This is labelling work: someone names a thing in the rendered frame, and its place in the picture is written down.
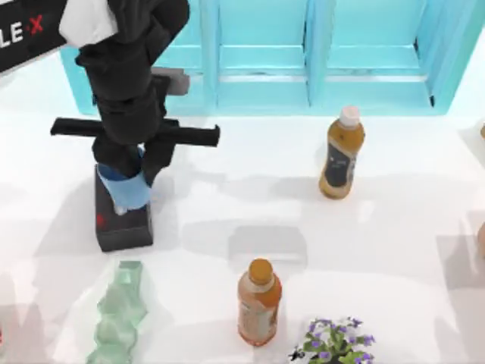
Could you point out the blue bottle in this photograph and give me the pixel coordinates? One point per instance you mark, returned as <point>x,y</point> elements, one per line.
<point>129,193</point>

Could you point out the black box with red mark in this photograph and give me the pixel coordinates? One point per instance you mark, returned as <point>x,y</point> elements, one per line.
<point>125,232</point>

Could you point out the orange bottle with orange cap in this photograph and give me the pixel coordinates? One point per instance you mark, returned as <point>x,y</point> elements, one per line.
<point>258,303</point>

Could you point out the brown bottle with white cap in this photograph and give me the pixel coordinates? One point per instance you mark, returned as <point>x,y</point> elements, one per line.
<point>341,159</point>

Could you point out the pale grey rounded box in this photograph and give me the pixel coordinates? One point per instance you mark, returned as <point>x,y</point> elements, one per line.
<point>177,81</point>

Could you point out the light blue rack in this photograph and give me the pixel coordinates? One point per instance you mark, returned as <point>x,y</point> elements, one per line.
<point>265,49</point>

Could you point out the plant with purple flowers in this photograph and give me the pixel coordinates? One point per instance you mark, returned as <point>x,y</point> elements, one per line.
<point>337,341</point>

